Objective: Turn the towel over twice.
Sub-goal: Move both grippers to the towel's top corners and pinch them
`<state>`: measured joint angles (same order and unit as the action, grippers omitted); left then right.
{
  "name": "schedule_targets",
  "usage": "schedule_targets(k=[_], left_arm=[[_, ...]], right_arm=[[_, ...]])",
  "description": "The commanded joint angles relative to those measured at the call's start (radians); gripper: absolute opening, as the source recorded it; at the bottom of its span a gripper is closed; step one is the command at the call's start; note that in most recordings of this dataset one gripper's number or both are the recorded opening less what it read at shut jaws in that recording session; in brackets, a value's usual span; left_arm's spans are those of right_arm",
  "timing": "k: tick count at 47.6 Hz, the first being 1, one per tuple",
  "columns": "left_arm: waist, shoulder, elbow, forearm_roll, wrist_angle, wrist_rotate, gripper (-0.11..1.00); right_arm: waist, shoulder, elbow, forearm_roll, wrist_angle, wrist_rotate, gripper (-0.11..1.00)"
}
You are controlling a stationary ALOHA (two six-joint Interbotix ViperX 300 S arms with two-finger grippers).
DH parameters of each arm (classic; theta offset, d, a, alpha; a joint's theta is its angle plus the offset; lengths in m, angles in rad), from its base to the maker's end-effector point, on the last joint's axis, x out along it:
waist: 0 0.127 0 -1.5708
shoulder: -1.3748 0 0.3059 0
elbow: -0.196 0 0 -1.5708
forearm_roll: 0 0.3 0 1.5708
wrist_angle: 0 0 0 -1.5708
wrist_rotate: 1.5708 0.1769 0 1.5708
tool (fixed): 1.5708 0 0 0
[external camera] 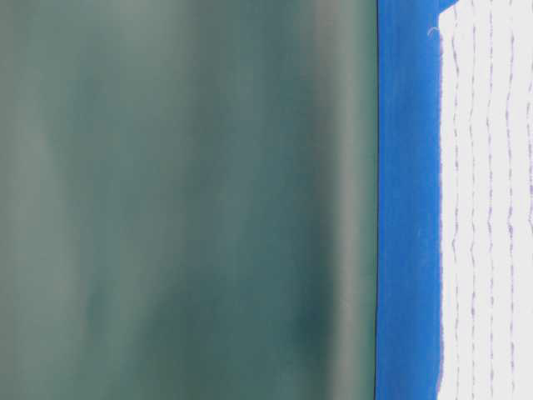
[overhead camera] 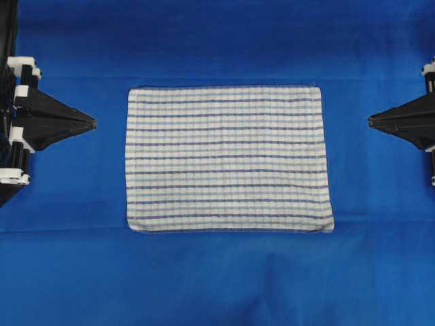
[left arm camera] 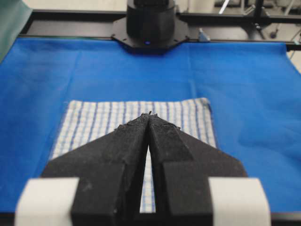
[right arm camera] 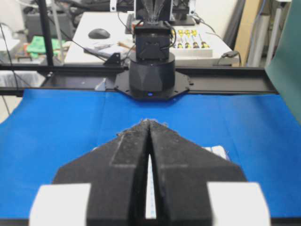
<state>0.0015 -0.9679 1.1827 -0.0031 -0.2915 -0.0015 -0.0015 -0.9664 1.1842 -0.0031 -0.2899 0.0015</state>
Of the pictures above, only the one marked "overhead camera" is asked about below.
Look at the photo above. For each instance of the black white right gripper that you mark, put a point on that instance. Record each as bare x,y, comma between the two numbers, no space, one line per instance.
402,121

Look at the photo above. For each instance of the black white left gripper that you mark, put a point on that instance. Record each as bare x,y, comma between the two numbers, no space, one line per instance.
36,134

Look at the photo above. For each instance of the blue table cloth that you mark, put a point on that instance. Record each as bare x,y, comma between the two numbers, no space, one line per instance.
67,254

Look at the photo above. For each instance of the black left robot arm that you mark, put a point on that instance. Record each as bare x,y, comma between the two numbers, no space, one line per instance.
9,21

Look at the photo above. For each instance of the white blue striped towel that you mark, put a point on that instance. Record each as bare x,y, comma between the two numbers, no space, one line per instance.
227,158

